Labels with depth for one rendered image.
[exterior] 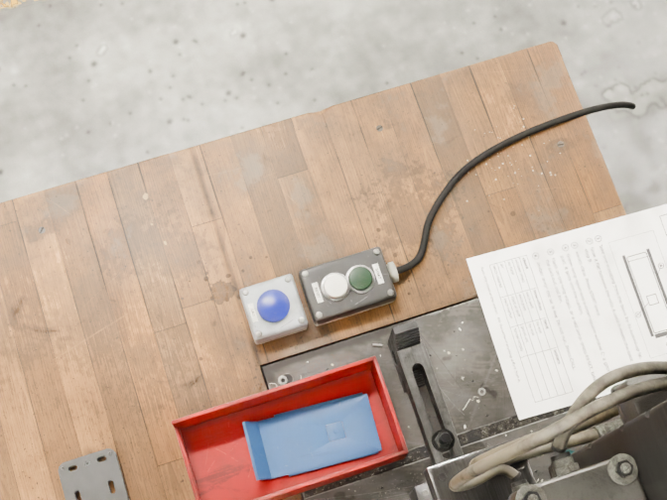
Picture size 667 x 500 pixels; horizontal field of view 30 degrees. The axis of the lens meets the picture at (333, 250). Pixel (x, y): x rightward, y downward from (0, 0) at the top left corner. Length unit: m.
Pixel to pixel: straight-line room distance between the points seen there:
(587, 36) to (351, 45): 0.50
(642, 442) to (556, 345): 0.68
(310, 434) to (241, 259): 0.24
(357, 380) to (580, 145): 0.42
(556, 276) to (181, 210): 0.48
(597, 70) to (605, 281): 1.16
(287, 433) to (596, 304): 0.42
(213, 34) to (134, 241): 1.15
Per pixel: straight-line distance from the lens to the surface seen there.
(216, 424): 1.51
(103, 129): 2.61
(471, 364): 1.54
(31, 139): 2.63
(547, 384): 1.55
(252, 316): 1.51
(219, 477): 1.50
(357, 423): 1.51
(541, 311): 1.57
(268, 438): 1.50
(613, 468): 0.92
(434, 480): 1.27
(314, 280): 1.52
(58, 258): 1.58
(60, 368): 1.55
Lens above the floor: 2.40
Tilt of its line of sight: 74 degrees down
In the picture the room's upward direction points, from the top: 6 degrees clockwise
